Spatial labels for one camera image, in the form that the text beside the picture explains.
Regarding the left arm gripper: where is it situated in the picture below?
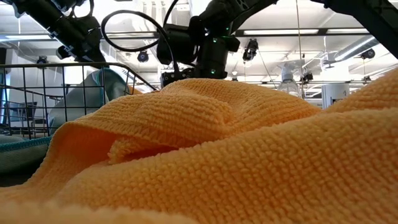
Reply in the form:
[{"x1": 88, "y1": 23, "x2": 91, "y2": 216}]
[{"x1": 73, "y1": 15, "x2": 106, "y2": 68}]

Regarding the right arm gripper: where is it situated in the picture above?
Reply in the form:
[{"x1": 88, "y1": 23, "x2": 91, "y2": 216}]
[{"x1": 160, "y1": 36, "x2": 229, "y2": 88}]

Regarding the orange microfiber towel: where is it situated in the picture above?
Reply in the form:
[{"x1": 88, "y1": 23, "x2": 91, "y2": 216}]
[
  {"x1": 0, "y1": 68, "x2": 398, "y2": 224},
  {"x1": 49, "y1": 77, "x2": 323, "y2": 166}
]

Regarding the light blue microfiber towel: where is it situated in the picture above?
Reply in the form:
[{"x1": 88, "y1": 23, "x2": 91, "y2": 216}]
[
  {"x1": 48, "y1": 67, "x2": 130, "y2": 135},
  {"x1": 0, "y1": 135, "x2": 53, "y2": 175}
]

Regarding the clear spray bottle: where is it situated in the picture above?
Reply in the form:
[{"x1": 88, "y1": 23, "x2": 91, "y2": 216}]
[{"x1": 277, "y1": 62, "x2": 305, "y2": 100}]

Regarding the white pillar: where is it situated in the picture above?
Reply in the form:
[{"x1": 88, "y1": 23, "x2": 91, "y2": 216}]
[{"x1": 322, "y1": 83, "x2": 351, "y2": 110}]

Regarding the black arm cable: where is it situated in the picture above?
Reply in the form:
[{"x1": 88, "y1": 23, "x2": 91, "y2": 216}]
[{"x1": 101, "y1": 0, "x2": 187, "y2": 77}]

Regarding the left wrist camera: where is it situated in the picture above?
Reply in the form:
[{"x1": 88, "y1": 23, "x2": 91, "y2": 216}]
[{"x1": 55, "y1": 44, "x2": 74, "y2": 60}]

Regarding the wire basket with paper tag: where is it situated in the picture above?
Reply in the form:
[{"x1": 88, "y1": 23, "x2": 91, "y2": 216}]
[{"x1": 0, "y1": 62, "x2": 158, "y2": 140}]

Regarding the thin hanging cable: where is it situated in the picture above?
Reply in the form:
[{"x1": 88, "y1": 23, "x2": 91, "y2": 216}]
[{"x1": 295, "y1": 0, "x2": 307, "y2": 100}]

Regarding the silver ceiling duct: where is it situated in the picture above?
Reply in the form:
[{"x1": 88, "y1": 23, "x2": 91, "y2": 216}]
[{"x1": 334, "y1": 34, "x2": 382, "y2": 62}]

